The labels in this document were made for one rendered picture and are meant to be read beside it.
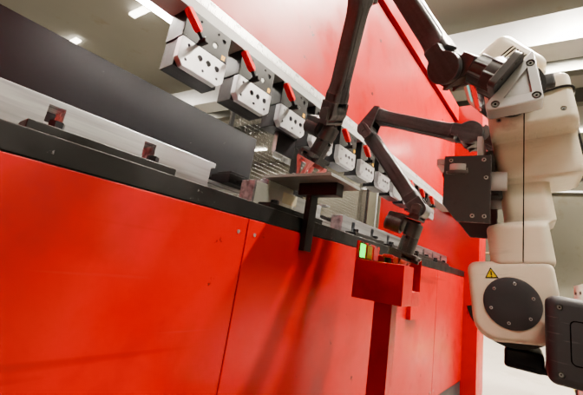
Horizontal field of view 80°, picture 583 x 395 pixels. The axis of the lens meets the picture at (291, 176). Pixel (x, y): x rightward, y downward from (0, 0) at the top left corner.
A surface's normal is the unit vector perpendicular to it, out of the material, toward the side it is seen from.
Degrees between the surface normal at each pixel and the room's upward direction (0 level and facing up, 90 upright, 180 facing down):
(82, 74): 90
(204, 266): 90
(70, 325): 90
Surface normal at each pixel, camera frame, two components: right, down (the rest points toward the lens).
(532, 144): -0.54, -0.29
